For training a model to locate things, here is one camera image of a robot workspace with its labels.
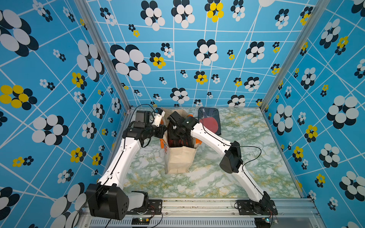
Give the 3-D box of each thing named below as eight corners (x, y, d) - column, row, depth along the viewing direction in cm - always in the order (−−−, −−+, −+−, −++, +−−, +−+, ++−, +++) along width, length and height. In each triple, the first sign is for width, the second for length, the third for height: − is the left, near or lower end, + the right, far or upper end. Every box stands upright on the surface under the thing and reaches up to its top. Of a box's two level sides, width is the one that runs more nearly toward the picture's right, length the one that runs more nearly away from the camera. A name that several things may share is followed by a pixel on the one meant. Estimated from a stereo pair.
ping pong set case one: (199, 134, 105) (199, 132, 103) (197, 109, 122) (197, 107, 119) (221, 134, 105) (222, 132, 103) (217, 109, 122) (217, 107, 119)
